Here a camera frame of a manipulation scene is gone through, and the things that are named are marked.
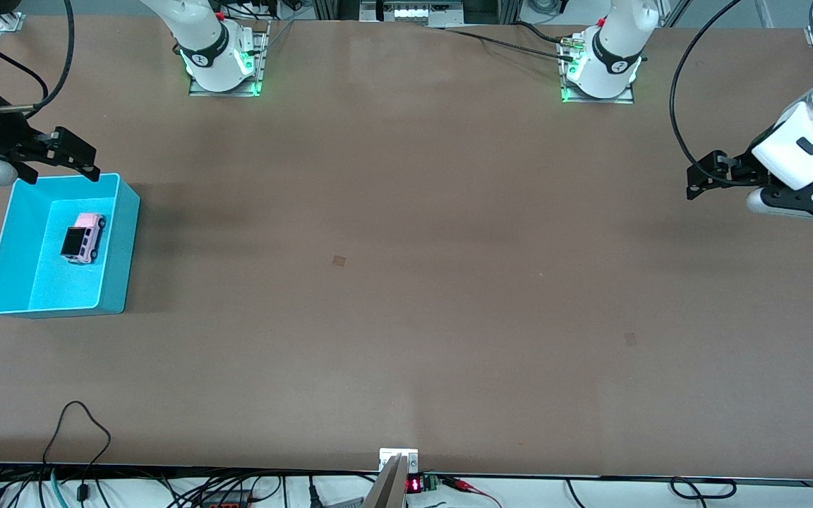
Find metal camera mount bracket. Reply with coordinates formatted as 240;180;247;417
363;448;419;508

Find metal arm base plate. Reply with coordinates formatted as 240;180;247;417
558;35;637;105
188;21;270;97

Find pink jeep toy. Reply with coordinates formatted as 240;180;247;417
61;213;107;265

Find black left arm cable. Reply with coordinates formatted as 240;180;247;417
668;0;745;186

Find black coiled cable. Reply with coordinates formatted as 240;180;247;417
669;477;737;500

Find cyan plastic storage bin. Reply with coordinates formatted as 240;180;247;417
0;173;141;320

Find red clip lead wires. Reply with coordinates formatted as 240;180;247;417
442;476;502;507

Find long black table cable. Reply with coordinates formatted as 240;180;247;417
442;27;577;64

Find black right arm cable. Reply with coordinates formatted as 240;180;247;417
0;0;76;117

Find metal control box with lights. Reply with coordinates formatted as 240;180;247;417
359;0;465;28

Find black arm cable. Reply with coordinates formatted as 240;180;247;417
0;0;76;117
668;0;745;186

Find short black table cable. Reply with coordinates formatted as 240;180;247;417
512;20;580;44

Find thin black looped cable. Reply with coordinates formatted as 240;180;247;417
42;401;112;503

